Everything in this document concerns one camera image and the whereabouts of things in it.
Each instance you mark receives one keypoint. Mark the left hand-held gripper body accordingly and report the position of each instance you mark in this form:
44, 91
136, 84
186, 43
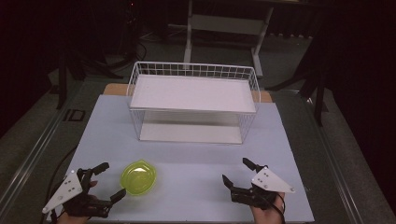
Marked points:
67, 189

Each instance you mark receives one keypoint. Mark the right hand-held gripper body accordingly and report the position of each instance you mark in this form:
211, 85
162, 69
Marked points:
264, 186

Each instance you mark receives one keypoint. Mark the yellow-green plastic bowl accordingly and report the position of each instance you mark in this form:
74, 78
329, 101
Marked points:
138, 178

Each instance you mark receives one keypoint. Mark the person's left hand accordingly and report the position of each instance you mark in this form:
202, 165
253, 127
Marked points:
76, 208

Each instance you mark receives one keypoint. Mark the person's right hand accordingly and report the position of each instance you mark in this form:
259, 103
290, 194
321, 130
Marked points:
269, 213

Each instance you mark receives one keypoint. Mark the black stand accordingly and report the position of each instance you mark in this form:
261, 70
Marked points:
314, 71
62, 77

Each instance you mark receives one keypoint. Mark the white metal stand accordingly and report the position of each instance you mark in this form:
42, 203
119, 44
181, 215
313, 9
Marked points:
224, 31

